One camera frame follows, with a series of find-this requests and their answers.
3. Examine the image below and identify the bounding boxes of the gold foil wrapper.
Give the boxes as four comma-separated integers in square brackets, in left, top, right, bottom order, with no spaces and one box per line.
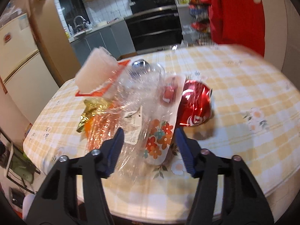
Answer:
[76,98,111,133]

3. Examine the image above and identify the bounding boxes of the crushed red soda can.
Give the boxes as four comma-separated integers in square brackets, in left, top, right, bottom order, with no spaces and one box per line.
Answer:
[176,80,213,127]

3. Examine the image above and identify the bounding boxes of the red white snack box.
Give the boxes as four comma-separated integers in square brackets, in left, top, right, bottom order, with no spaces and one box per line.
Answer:
[75,59,131,97]

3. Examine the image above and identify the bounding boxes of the clear crushed plastic bottle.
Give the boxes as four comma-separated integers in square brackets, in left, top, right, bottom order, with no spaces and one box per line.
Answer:
[108,63,166,171]

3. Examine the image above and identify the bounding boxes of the white foam fruit net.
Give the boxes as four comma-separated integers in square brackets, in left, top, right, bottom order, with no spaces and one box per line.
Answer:
[75,47,121,94]

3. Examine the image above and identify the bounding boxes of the crushed blue soda can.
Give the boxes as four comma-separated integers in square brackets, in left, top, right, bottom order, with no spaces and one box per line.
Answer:
[132,59,150,71]

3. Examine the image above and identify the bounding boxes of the orange snack packet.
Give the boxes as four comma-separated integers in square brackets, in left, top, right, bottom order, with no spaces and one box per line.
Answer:
[84,108,122,154]

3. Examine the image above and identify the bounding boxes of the yellow plaid tablecloth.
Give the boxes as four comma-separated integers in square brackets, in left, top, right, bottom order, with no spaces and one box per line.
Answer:
[23,45,299,224]

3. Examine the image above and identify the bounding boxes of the cream white refrigerator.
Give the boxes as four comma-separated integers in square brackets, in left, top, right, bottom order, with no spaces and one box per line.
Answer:
[1,13,59,123]

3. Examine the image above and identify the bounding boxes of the red fridge magnet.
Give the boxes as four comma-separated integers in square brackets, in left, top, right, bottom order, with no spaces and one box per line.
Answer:
[4,33,11,43]

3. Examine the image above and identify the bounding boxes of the grey lower kitchen cabinets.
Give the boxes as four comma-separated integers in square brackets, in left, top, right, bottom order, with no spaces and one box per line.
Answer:
[70,20,136,65]

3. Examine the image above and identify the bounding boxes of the chrome kitchen faucet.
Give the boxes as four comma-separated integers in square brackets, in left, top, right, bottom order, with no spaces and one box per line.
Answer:
[73,15,89,32]

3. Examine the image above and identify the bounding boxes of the red hanging apron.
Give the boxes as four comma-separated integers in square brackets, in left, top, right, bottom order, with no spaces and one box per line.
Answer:
[200,0,266,56]

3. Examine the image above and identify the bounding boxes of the black built-in oven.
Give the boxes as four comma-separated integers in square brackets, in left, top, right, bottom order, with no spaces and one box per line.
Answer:
[125,5,183,51]

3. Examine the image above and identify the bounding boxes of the wooden door frame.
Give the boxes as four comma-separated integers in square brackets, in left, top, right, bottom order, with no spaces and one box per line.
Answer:
[28,0,81,86]

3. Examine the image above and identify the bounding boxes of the wire snack storage rack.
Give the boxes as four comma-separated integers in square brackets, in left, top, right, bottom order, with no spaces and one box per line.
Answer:
[175,0,213,46]

